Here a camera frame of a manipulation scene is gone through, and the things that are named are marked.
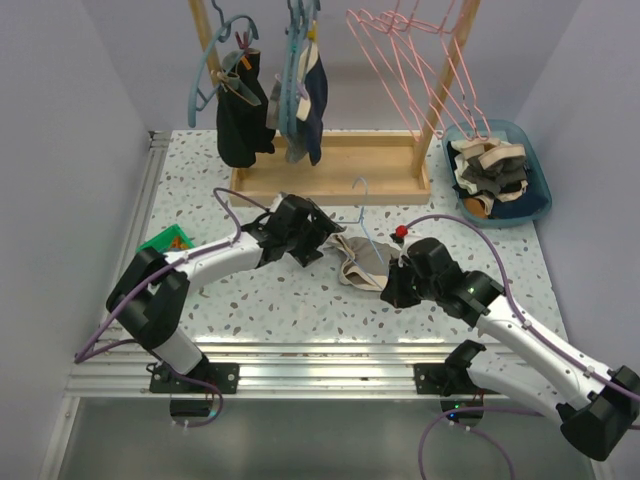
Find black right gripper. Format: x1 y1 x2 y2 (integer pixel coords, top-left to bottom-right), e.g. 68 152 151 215
381 257 440 309

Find grey beige underwear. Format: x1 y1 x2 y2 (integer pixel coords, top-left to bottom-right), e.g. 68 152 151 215
327 234 400 293

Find blue wire hanger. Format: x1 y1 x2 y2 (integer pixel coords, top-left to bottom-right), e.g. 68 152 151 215
335 177 396 291

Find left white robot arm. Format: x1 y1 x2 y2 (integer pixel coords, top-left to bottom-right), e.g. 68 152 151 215
106 193 344 393

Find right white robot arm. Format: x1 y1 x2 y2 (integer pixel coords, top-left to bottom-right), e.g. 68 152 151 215
381 235 639 461

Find black hanging underwear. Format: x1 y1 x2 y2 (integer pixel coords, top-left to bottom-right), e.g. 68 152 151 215
216 48 275 168

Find pile of underwear in basin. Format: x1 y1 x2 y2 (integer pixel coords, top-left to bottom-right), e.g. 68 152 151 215
447 138 544 221

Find navy hanging underwear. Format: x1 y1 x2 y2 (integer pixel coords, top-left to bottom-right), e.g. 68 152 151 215
283 42 328 166

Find teal plastic hanger left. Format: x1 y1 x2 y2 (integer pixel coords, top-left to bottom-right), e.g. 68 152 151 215
187 1 259 128

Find wooden rack base tray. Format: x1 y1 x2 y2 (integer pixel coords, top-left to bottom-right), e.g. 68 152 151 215
230 130 431 206

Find green peg basket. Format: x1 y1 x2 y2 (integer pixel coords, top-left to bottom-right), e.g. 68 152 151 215
136 224 195 253

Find teal plastic laundry basin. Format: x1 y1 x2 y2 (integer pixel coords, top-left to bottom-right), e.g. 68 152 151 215
442 118 555 230

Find teal hangers middle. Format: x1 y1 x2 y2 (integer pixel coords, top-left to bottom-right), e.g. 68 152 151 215
278 1 321 137

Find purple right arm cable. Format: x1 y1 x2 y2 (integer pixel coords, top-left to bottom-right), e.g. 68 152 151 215
399 214 640 480

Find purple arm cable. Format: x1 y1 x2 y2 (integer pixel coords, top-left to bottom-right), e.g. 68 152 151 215
399 214 640 480
73 187 276 441

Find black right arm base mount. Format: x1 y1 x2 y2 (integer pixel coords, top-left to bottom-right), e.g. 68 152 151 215
413 363 478 397

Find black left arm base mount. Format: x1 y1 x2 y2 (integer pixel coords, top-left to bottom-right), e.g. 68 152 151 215
146 358 240 395

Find pink wire hangers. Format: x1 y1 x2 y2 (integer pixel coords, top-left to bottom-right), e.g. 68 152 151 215
346 1 491 141

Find wooden rack right post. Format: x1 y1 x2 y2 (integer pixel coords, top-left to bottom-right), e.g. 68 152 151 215
411 1 480 178

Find wooden rack post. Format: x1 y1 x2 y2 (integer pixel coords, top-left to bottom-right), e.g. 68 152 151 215
188 0 224 107
411 1 480 178

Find aluminium extrusion rail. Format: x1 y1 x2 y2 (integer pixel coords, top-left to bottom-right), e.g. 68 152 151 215
64 130 521 401

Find wooden rack left post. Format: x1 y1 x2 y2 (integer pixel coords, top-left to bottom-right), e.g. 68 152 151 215
188 0 224 107

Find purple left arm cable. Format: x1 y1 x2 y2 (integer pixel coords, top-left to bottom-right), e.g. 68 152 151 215
73 187 276 441

